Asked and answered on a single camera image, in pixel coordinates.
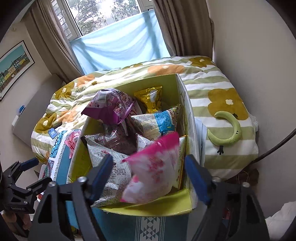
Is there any pink white snack bag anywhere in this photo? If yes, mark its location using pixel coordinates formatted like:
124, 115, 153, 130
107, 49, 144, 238
120, 132, 180, 204

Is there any green crescent plush toy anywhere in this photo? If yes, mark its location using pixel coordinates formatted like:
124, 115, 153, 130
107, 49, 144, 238
207, 111, 242, 147

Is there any framed town picture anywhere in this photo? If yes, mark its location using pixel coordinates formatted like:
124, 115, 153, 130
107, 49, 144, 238
0, 40, 35, 101

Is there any blue tag on quilt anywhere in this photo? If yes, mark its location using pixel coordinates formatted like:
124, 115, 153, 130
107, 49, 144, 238
48, 128, 58, 139

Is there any floral striped quilt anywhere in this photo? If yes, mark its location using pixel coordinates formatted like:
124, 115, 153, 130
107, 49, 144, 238
31, 56, 258, 179

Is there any grey text snack bag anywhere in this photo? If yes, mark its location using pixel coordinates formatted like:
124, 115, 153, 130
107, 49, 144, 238
85, 136, 132, 208

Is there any pink striped snack bag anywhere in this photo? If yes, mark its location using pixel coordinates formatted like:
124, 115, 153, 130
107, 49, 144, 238
65, 129, 81, 159

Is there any purple snack bag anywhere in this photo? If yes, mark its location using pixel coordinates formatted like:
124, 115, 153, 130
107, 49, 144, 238
81, 88, 135, 126

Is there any black cable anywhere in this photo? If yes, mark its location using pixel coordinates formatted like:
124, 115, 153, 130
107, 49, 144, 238
250, 127, 296, 165

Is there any window with white frame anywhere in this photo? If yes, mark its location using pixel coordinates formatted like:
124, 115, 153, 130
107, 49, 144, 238
51, 0, 154, 41

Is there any left beige curtain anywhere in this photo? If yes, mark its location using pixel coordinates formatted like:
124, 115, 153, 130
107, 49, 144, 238
22, 1, 84, 83

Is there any right beige curtain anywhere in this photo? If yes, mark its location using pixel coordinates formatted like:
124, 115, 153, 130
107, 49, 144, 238
153, 0, 214, 58

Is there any beige curtain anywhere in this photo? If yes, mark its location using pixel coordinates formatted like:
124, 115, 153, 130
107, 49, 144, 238
22, 1, 84, 83
153, 0, 214, 58

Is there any grey headboard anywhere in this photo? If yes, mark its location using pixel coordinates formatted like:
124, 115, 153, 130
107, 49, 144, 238
11, 74, 62, 147

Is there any green cardboard box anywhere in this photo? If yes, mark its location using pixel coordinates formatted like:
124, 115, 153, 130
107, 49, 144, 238
67, 74, 199, 217

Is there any person's left hand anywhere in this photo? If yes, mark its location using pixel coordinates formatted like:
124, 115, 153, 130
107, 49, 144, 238
2, 210, 33, 231

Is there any gold foil snack bag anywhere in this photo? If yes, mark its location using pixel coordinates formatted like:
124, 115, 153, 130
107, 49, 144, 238
134, 86, 162, 113

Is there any blue white item on headboard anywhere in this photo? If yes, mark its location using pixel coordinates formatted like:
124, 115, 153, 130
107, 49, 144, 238
11, 105, 25, 127

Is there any light blue window cloth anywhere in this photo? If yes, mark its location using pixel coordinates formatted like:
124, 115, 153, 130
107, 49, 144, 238
70, 10, 170, 74

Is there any dark maroon snack bag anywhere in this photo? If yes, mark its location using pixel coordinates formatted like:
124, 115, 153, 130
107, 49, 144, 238
94, 124, 137, 155

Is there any blue patterned snack bag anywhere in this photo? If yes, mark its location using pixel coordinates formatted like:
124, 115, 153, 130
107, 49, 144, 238
130, 104, 181, 141

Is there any white cloth at corner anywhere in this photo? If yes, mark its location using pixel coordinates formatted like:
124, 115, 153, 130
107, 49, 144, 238
265, 201, 296, 240

